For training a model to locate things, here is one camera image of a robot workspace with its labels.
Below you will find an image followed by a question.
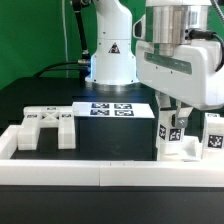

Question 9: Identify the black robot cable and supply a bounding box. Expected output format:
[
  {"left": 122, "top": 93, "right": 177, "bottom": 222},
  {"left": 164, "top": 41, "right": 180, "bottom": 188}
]
[{"left": 32, "top": 9, "right": 92, "bottom": 78}]

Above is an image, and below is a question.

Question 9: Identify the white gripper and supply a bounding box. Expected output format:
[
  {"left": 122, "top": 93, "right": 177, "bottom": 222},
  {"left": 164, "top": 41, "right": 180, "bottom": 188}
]
[{"left": 136, "top": 40, "right": 224, "bottom": 128}]

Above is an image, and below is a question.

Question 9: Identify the white base tag sheet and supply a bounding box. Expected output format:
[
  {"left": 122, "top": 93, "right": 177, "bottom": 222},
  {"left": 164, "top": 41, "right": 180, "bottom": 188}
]
[{"left": 72, "top": 102, "right": 154, "bottom": 118}]

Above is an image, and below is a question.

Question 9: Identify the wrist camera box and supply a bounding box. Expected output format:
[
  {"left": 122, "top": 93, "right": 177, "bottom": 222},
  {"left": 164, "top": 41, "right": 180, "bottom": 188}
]
[{"left": 133, "top": 15, "right": 146, "bottom": 40}]

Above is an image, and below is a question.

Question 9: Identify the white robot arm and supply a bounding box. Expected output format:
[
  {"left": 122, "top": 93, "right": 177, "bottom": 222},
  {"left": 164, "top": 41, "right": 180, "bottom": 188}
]
[{"left": 72, "top": 0, "right": 224, "bottom": 110}]

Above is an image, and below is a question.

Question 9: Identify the white chair back part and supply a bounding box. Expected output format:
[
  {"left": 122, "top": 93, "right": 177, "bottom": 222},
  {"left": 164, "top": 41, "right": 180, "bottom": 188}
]
[{"left": 17, "top": 106, "right": 76, "bottom": 150}]

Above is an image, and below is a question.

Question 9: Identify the white obstacle fence wall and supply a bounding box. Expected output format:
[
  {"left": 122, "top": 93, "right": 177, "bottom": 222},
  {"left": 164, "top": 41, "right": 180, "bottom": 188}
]
[{"left": 0, "top": 125, "right": 224, "bottom": 187}]

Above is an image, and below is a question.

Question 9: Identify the white chair seat part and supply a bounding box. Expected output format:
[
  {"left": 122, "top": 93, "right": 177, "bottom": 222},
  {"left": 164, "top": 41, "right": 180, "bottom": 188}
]
[{"left": 156, "top": 136, "right": 201, "bottom": 162}]

